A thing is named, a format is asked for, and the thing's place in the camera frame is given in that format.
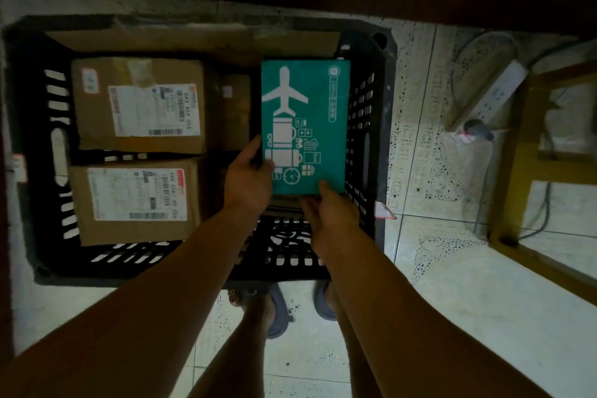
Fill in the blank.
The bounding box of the flat brown cardboard sheet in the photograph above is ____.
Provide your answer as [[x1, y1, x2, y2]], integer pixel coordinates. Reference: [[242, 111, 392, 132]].
[[46, 30, 341, 68]]

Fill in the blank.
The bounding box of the white power strip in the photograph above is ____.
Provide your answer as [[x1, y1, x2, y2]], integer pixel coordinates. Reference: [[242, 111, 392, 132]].
[[449, 60, 529, 132]]

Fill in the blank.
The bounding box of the person's left forearm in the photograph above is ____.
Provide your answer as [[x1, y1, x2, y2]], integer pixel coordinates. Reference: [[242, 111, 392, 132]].
[[0, 206, 264, 398]]

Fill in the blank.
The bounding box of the person's left leg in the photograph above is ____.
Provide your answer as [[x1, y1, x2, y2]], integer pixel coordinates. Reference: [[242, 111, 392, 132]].
[[187, 290, 280, 398]]

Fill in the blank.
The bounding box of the grey slipper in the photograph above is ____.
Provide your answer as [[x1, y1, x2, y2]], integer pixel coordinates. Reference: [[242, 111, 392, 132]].
[[313, 279, 339, 321], [267, 285, 291, 340]]

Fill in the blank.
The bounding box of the wooden stool frame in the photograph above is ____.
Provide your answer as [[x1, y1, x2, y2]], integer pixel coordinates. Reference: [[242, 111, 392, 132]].
[[487, 62, 597, 307]]

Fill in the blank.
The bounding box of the dark cable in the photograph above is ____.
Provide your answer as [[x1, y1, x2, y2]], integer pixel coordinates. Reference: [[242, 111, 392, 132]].
[[473, 139, 553, 241]]

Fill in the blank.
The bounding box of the small brown cardboard box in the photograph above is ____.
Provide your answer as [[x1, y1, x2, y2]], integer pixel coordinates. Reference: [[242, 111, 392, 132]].
[[219, 73, 252, 152]]

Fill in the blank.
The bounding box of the cardboard box with white label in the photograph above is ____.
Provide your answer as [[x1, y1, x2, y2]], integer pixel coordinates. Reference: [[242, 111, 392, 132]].
[[71, 56, 207, 154], [68, 158, 202, 247]]

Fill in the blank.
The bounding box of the person's right hand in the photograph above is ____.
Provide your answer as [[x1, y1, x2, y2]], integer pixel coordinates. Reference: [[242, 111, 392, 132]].
[[301, 180, 363, 259]]

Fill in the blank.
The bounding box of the grey cable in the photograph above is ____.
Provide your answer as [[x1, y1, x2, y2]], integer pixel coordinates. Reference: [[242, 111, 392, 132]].
[[450, 31, 579, 86]]

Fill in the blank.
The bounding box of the grey power plug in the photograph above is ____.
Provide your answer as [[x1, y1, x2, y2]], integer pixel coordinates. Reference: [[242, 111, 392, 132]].
[[462, 119, 495, 142]]

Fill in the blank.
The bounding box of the black plastic crate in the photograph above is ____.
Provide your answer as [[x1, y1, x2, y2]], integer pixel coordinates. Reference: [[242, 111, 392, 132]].
[[4, 15, 398, 290]]

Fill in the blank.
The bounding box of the person's left hand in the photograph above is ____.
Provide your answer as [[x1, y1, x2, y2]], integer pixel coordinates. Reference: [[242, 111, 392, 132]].
[[223, 134, 275, 216]]

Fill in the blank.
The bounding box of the grey left slipper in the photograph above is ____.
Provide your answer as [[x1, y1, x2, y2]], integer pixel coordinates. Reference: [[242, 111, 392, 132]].
[[267, 285, 291, 340]]

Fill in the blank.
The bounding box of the person's right forearm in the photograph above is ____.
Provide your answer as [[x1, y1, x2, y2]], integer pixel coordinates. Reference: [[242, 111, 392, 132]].
[[313, 231, 591, 398]]

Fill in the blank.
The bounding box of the grey right slipper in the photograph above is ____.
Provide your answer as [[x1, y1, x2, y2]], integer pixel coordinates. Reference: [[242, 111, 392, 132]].
[[313, 279, 339, 321]]

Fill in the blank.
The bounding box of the teal printed parcel envelope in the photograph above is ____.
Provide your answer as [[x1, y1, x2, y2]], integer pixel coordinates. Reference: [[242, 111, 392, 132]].
[[260, 59, 351, 198]]

